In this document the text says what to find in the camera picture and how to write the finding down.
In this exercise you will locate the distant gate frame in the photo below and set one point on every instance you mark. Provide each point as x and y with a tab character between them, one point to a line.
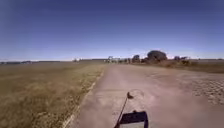
110	59

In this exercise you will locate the grey concrete path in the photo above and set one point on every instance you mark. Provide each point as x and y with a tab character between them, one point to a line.
133	83

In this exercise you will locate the grass verge beside pavers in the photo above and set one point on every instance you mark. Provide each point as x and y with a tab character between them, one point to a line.
206	66

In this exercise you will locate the distant row of trees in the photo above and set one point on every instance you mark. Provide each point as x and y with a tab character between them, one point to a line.
20	62

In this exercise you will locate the small dark tree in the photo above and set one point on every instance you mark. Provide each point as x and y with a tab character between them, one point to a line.
136	59

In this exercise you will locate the large dark tree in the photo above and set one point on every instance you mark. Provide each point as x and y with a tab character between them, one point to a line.
157	56

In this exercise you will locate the dry grass field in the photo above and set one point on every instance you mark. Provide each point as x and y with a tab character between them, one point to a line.
36	90

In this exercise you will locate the grid paver strip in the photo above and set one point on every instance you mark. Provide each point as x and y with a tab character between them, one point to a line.
210	88

